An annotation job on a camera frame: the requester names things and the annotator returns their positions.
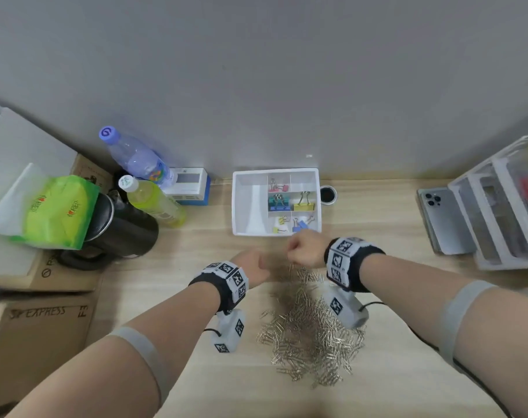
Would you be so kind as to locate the person's left hand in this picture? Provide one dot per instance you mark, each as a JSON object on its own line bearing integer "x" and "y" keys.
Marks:
{"x": 255, "y": 269}

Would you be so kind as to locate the person's right hand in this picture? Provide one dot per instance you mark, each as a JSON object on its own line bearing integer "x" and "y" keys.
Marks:
{"x": 307, "y": 250}

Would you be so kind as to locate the small blue binder clip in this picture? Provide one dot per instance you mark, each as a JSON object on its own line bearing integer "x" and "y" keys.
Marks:
{"x": 299, "y": 227}

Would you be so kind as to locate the large yellow binder clip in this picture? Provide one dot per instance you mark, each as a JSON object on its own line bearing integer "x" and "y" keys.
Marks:
{"x": 305, "y": 207}

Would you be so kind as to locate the large blue binder clip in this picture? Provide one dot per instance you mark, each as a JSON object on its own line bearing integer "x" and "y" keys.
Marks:
{"x": 279, "y": 208}

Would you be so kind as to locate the white compartment tray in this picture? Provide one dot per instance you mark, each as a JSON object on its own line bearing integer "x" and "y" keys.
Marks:
{"x": 248, "y": 204}

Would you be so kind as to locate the small pink binder clip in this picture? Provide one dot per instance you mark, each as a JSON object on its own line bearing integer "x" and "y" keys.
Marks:
{"x": 281, "y": 188}

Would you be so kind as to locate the pile of silver paper clips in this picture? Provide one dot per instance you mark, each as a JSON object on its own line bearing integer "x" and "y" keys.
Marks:
{"x": 307, "y": 339}

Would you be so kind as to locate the person's right forearm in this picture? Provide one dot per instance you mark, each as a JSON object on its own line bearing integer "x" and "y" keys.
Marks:
{"x": 403, "y": 278}

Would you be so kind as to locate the person's left forearm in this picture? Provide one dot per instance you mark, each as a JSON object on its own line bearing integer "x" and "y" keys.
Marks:
{"x": 172, "y": 326}

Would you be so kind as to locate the white and blue small box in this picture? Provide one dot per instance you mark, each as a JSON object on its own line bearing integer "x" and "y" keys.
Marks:
{"x": 187, "y": 182}

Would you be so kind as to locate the small cardboard box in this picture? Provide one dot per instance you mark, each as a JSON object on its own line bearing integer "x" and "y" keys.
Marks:
{"x": 72, "y": 278}

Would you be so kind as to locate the large printed cardboard box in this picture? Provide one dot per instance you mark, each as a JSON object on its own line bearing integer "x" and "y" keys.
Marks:
{"x": 37, "y": 343}

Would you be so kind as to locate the black left wristband with markers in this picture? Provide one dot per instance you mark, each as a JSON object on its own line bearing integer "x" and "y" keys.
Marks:
{"x": 220, "y": 282}

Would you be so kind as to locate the black wristband with markers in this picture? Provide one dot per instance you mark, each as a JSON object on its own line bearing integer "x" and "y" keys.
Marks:
{"x": 220, "y": 282}
{"x": 347, "y": 261}

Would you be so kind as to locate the black right wristband with markers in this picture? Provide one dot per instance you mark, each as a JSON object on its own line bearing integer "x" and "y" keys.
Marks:
{"x": 347, "y": 261}

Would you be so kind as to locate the yellow drink bottle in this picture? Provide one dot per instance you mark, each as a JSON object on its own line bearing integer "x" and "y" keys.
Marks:
{"x": 155, "y": 202}

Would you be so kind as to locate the black kettle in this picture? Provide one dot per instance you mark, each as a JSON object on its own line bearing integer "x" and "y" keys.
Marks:
{"x": 124, "y": 235}

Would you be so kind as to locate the grey smartphone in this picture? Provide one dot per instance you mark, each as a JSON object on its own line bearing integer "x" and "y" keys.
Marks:
{"x": 447, "y": 222}

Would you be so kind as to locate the clear purple-capped water bottle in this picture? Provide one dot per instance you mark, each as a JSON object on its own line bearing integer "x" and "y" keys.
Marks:
{"x": 137, "y": 158}

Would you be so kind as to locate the white drawer organizer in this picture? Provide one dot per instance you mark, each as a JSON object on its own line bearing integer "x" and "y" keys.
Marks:
{"x": 508, "y": 261}

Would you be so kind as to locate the green tissue pack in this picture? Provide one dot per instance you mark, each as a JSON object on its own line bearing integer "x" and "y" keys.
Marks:
{"x": 59, "y": 213}

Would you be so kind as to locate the white flat carton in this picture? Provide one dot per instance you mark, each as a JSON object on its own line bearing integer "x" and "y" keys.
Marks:
{"x": 24, "y": 139}

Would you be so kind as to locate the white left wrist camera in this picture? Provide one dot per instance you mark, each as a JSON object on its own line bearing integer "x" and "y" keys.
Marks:
{"x": 229, "y": 333}

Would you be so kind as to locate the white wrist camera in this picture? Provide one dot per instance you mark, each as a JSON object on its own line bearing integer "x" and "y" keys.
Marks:
{"x": 347, "y": 309}
{"x": 229, "y": 333}

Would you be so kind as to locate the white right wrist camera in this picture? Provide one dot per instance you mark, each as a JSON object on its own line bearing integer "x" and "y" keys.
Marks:
{"x": 347, "y": 309}

